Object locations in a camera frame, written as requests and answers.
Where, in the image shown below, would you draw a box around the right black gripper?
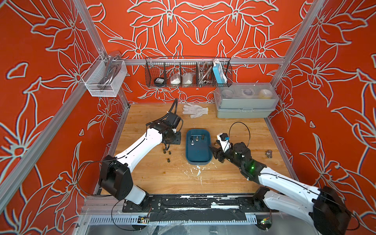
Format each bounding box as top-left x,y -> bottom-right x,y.
208,140 -> 245,171

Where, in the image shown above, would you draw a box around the teal plastic storage box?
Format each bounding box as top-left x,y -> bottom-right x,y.
186,129 -> 212,165

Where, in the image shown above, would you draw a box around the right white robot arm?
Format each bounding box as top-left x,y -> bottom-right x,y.
210,141 -> 352,235

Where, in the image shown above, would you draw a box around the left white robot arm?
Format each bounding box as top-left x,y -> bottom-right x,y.
99,112 -> 183,209

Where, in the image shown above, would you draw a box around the grey lidded storage container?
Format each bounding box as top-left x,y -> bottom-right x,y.
214,83 -> 280,118

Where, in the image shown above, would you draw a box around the blue white box in basket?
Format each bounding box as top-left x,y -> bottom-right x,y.
212,59 -> 227,84

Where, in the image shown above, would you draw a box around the small metal object far right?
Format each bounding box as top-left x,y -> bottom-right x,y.
265,150 -> 273,158

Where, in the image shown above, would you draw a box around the white knit glove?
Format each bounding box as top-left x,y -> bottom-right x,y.
182,103 -> 209,118

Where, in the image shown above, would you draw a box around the black item in basket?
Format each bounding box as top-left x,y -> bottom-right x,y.
153,77 -> 166,87

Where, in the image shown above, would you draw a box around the white bag in basket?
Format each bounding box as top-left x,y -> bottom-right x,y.
169,72 -> 181,87
182,72 -> 193,87

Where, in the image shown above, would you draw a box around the metal tongs in basket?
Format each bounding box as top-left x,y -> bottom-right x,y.
197,62 -> 212,86

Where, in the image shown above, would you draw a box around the metal tool in clear bin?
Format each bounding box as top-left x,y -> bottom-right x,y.
98,51 -> 121,90

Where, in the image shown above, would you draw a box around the black wire wall basket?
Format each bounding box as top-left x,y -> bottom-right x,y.
145,56 -> 233,88

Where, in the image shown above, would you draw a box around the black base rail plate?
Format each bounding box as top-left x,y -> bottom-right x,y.
122,193 -> 272,224

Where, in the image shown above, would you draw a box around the clear plastic wall bin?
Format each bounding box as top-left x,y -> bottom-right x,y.
81,60 -> 127,98

